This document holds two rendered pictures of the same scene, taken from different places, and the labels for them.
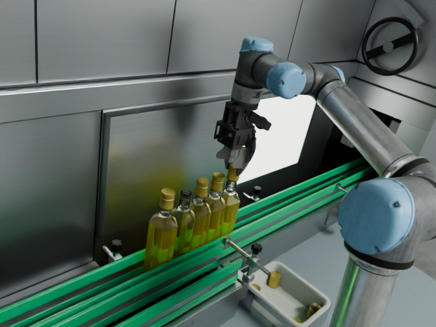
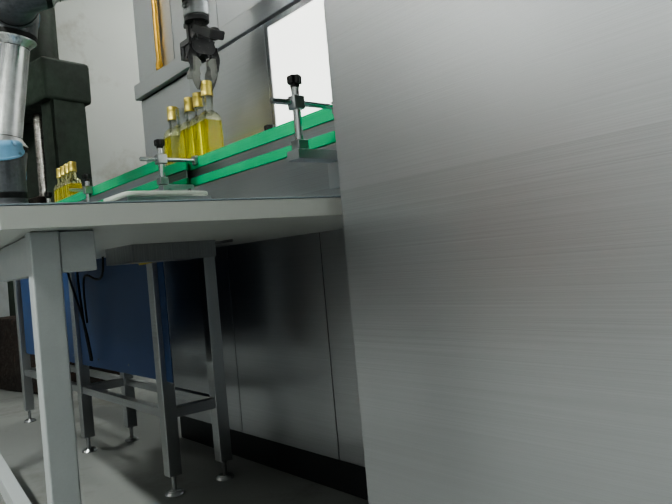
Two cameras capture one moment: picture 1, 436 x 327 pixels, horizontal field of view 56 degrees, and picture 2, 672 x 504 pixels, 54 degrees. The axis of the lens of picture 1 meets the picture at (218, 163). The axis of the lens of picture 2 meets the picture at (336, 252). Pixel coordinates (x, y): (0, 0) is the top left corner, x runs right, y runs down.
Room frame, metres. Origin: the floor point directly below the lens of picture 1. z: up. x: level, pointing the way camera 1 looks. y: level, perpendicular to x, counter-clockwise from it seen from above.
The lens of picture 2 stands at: (1.68, -1.84, 0.64)
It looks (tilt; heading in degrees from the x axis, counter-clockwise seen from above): 1 degrees up; 100
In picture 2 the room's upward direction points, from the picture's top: 5 degrees counter-clockwise
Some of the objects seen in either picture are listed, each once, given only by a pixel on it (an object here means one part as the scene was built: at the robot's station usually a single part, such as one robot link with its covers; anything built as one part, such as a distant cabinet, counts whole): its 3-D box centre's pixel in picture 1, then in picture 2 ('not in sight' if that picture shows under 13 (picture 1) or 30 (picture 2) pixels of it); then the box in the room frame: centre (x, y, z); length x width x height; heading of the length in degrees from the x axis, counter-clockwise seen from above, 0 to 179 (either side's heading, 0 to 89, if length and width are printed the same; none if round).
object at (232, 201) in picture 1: (222, 221); (211, 148); (1.02, -0.05, 0.99); 0.06 x 0.06 x 0.21; 49
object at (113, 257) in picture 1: (110, 257); not in sight; (0.82, 0.22, 0.94); 0.07 x 0.04 x 0.13; 50
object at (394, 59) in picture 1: (390, 47); not in sight; (1.64, -0.55, 1.49); 0.21 x 0.05 x 0.21; 50
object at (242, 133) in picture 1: (238, 122); (197, 39); (1.00, -0.03, 1.31); 0.09 x 0.08 x 0.12; 139
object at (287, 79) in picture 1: (284, 76); not in sight; (0.93, -0.11, 1.47); 0.11 x 0.11 x 0.08; 35
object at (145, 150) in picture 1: (229, 146); (269, 85); (1.20, -0.02, 1.15); 0.90 x 0.03 x 0.34; 140
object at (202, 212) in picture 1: (193, 233); (194, 155); (0.93, 0.03, 0.99); 0.06 x 0.06 x 0.21; 50
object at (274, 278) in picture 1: (274, 279); not in sight; (1.04, -0.25, 0.79); 0.04 x 0.04 x 0.04
